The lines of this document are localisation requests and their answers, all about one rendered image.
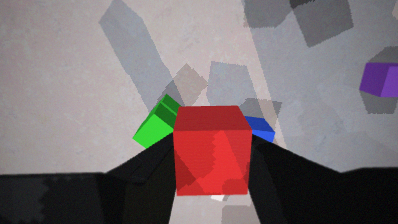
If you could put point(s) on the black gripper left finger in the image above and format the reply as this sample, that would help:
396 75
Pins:
139 191

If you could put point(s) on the green block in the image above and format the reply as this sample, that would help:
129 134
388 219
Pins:
169 103
156 126

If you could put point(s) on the red block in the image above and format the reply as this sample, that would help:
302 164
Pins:
212 147

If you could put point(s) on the blue block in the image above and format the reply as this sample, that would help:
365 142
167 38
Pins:
261 128

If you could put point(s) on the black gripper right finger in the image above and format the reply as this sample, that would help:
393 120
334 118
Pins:
289 189

